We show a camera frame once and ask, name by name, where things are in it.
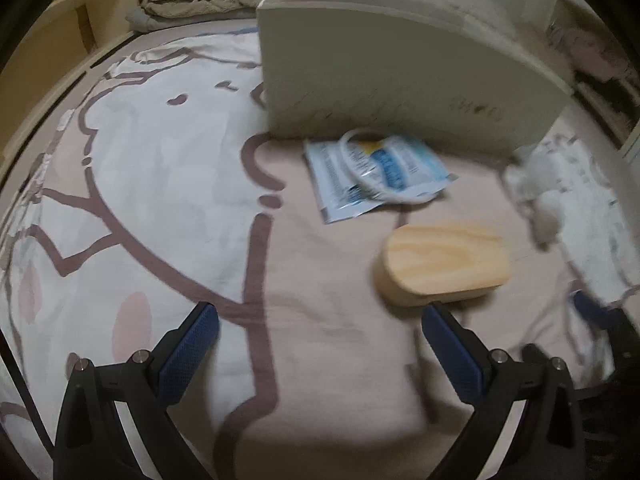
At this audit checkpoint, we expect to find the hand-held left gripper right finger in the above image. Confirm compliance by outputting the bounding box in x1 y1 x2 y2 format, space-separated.
421 302 586 480

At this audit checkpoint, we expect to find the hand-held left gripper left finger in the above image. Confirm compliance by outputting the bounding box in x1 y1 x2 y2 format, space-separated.
52 301 221 480

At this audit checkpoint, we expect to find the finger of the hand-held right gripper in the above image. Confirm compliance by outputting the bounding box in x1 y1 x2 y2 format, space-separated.
570 290 640 357

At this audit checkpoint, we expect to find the oval wooden block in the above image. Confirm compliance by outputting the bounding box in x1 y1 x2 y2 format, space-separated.
374 224 512 307

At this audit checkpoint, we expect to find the white tissue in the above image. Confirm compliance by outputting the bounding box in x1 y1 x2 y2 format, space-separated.
502 146 563 246

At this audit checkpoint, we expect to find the blue white foil packet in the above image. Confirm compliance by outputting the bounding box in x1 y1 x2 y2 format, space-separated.
305 132 458 225

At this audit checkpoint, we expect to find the white plastic ring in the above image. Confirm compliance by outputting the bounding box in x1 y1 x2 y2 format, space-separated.
337 129 436 205

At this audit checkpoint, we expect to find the beige cardboard shoe box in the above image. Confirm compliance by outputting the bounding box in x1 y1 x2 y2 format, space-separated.
256 0 575 153

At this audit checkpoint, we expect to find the printed cartoon blanket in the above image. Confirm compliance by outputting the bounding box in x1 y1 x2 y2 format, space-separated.
0 30 640 480

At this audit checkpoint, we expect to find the pile of pink clothes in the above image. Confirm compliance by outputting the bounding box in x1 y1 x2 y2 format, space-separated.
550 20 636 91

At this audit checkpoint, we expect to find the grey folded cloth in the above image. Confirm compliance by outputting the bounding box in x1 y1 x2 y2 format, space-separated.
125 7 168 32

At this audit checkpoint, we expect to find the wooden bedside shelf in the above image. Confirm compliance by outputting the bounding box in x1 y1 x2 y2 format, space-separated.
0 0 176 181

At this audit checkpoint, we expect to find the black cable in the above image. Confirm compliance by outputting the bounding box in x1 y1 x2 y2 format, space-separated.
0 330 56 461

